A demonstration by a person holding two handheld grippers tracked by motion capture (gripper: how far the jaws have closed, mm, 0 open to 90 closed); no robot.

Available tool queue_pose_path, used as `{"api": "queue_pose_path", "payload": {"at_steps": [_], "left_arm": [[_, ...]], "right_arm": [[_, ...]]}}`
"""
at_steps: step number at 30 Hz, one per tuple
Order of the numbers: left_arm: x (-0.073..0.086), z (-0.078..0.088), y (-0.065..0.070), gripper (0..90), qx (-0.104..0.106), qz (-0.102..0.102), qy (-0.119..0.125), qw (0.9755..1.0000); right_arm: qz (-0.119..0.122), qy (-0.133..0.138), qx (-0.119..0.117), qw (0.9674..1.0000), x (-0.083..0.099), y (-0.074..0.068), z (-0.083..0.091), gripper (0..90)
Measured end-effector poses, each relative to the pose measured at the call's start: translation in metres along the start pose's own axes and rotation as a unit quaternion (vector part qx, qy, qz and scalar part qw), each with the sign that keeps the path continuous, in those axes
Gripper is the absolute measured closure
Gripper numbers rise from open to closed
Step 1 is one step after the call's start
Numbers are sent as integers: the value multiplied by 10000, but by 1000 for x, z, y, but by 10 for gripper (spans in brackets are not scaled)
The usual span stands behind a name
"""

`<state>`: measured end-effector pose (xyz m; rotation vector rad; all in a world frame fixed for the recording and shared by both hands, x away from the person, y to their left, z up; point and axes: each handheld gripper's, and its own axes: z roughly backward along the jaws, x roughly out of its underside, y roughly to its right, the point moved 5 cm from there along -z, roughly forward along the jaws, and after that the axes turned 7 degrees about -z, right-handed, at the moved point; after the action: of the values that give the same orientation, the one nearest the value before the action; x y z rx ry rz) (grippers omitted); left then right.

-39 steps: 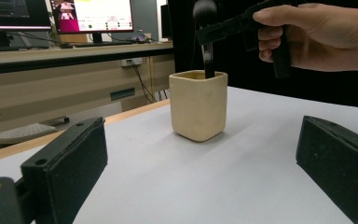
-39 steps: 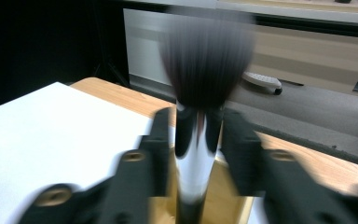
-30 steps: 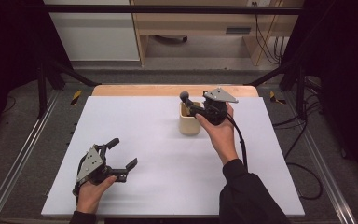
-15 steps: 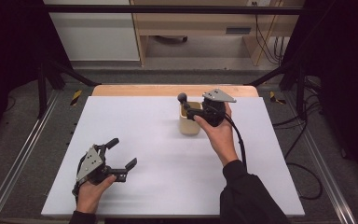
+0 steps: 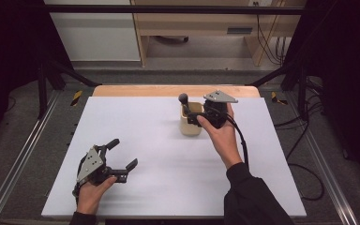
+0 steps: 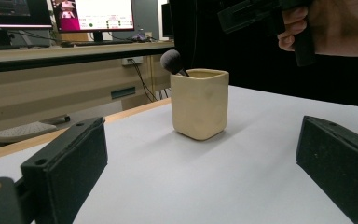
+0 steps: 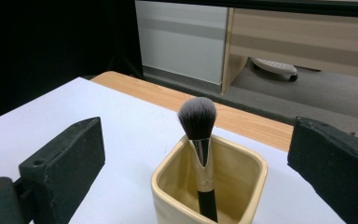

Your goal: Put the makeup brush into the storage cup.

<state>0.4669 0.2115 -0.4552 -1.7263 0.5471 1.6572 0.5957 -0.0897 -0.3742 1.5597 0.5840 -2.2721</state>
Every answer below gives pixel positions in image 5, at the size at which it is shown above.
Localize yellow clamp left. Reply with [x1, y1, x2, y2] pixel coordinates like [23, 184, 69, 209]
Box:
[70, 89, 83, 107]

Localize dark curtain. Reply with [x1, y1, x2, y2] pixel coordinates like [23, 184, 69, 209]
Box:
[0, 0, 73, 153]
[289, 0, 360, 191]

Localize black metal frame bar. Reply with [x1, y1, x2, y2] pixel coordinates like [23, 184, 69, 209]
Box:
[45, 4, 306, 16]

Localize light wooden desk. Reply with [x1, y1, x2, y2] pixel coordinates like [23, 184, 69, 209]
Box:
[130, 0, 308, 68]

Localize black metal stand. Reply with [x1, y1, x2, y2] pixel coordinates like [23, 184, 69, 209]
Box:
[247, 58, 311, 122]
[37, 58, 102, 120]

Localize aluminium floor rail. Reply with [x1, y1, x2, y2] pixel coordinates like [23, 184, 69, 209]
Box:
[282, 90, 360, 225]
[0, 89, 62, 225]

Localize beige square ceramic cup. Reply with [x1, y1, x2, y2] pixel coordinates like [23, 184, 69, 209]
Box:
[179, 101, 204, 137]

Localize white cabinet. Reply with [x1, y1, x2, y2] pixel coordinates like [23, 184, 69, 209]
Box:
[43, 0, 142, 63]

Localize black office chair base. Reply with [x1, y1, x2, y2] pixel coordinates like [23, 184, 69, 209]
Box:
[153, 35, 189, 44]

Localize dark desk drawer handle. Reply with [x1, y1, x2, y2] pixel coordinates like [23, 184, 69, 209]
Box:
[227, 27, 253, 35]

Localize makeup brush with silver ferrule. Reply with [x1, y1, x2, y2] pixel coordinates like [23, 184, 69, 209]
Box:
[178, 93, 192, 116]

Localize wooden table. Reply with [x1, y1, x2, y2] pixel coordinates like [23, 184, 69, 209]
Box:
[92, 84, 261, 98]

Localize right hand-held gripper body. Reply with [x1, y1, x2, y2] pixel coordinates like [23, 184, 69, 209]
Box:
[200, 90, 239, 129]

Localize yellow clamp right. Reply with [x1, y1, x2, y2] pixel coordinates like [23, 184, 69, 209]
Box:
[270, 91, 289, 106]

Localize person's left hand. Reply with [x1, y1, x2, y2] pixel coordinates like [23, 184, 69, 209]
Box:
[76, 175, 118, 216]

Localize black floor cable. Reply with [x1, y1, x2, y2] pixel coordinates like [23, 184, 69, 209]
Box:
[273, 78, 326, 202]

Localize yellow clamp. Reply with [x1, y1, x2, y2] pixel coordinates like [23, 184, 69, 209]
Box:
[70, 89, 83, 107]
[270, 91, 289, 106]

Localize person's right hand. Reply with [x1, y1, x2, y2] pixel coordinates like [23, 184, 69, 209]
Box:
[196, 102, 244, 170]

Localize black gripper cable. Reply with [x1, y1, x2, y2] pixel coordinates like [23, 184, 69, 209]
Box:
[224, 112, 251, 173]

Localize hanging black desk cables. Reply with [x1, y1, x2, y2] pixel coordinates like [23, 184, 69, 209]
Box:
[255, 2, 288, 67]

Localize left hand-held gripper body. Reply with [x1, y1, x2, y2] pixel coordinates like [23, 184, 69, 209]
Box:
[74, 144, 129, 188]

